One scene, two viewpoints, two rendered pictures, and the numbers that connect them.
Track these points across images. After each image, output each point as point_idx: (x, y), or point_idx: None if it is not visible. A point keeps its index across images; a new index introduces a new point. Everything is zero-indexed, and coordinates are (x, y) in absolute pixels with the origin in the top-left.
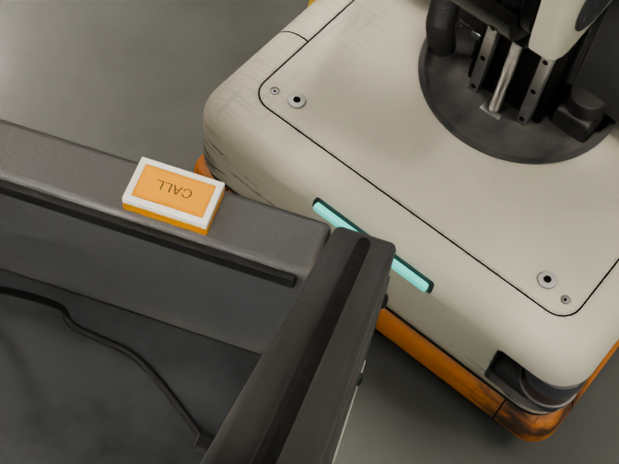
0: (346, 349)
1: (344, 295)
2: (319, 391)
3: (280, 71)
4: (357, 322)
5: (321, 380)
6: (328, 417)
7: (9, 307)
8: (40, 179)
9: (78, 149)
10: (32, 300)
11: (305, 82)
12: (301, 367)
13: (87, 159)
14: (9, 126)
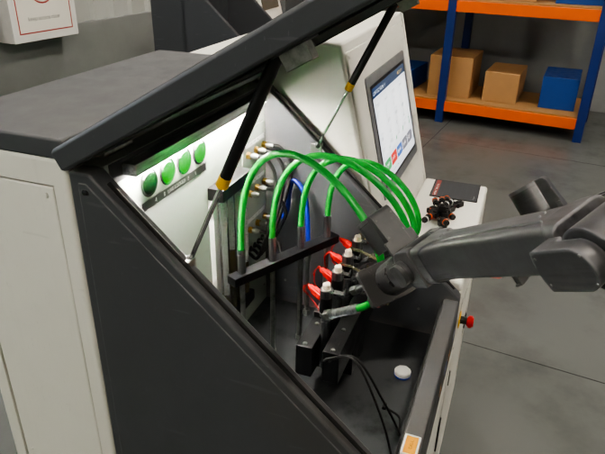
0: (335, 431)
1: (359, 449)
2: (315, 408)
3: None
4: (349, 447)
5: (320, 413)
6: (306, 404)
7: (392, 450)
8: (411, 419)
9: (423, 427)
10: (387, 443)
11: None
12: (321, 405)
13: (420, 429)
14: (428, 412)
